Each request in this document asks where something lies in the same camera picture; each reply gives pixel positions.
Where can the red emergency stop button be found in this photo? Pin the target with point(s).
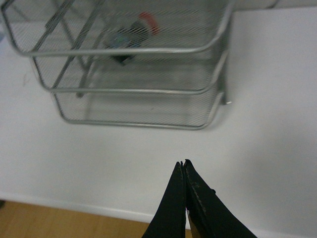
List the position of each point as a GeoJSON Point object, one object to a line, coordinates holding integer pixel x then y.
{"type": "Point", "coordinates": [133, 36]}

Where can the silver mesh tray rack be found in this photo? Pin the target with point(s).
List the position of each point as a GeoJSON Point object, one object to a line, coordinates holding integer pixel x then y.
{"type": "Point", "coordinates": [176, 79]}

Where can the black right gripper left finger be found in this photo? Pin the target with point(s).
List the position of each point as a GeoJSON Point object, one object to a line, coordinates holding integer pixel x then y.
{"type": "Point", "coordinates": [169, 220]}

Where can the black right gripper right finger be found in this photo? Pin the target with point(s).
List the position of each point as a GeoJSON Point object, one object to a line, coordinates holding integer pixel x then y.
{"type": "Point", "coordinates": [208, 216]}

